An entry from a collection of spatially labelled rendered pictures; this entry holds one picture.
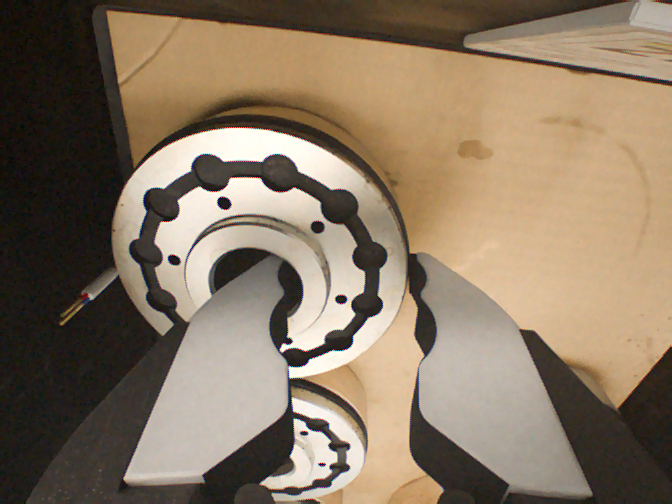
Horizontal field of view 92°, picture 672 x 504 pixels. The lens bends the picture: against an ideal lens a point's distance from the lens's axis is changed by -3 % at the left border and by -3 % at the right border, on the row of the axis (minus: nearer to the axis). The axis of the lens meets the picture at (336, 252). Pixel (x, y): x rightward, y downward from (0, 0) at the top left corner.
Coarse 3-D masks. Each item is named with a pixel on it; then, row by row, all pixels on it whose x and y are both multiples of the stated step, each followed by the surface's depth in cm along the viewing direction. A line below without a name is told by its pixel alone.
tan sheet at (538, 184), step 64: (128, 64) 11; (192, 64) 11; (256, 64) 11; (320, 64) 11; (384, 64) 11; (448, 64) 11; (512, 64) 11; (128, 128) 12; (384, 128) 12; (448, 128) 12; (512, 128) 12; (576, 128) 12; (640, 128) 11; (448, 192) 13; (512, 192) 13; (576, 192) 13; (640, 192) 13; (256, 256) 15; (448, 256) 14; (512, 256) 14; (576, 256) 14; (640, 256) 14; (576, 320) 16; (640, 320) 16; (384, 384) 19; (384, 448) 22
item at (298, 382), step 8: (296, 384) 15; (304, 384) 15; (312, 384) 15; (320, 392) 15; (328, 392) 15; (336, 400) 15; (344, 400) 16; (344, 408) 16; (352, 408) 16; (352, 416) 16; (360, 416) 16; (360, 424) 16
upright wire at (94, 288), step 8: (104, 272) 11; (112, 272) 12; (96, 280) 11; (104, 280) 11; (112, 280) 12; (88, 288) 11; (96, 288) 11; (80, 296) 10; (88, 296) 11; (72, 304) 10; (80, 304) 10; (64, 312) 10; (72, 312) 10; (64, 320) 10
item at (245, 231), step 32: (224, 224) 10; (256, 224) 10; (288, 224) 10; (192, 256) 10; (224, 256) 11; (288, 256) 10; (320, 256) 11; (192, 288) 11; (320, 288) 11; (288, 320) 12
